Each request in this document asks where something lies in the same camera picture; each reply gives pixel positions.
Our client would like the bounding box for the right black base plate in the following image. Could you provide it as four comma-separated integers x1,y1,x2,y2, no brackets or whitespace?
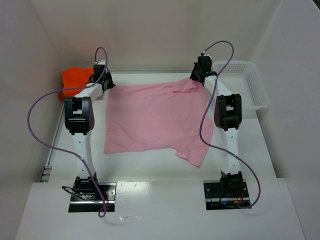
203,180,251,211

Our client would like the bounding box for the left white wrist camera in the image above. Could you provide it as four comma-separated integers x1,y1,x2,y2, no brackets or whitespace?
95,60,106,66

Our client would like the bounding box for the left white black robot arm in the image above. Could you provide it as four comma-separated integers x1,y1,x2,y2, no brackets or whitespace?
62,60,115,201

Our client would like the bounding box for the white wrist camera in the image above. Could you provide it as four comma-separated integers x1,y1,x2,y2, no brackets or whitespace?
95,60,106,66
200,51,212,58

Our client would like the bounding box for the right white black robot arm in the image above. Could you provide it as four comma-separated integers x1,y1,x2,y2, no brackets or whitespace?
190,52,243,198

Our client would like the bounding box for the pink t shirt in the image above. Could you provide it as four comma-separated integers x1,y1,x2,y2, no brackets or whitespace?
104,78,214,168

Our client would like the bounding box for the aluminium table edge rail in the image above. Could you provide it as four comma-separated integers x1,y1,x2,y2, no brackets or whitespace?
40,106,65,183

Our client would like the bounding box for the white perforated plastic basket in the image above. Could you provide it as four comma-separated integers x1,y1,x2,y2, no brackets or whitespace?
213,60,270,119

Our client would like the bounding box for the orange folded t shirt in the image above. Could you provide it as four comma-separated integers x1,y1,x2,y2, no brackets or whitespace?
58,67,94,101

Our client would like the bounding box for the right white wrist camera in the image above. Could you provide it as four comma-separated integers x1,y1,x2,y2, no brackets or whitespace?
200,51,212,58

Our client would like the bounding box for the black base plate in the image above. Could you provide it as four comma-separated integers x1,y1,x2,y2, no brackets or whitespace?
68,183,117,213
203,180,251,211

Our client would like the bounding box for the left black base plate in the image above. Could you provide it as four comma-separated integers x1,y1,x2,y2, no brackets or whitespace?
68,183,117,213

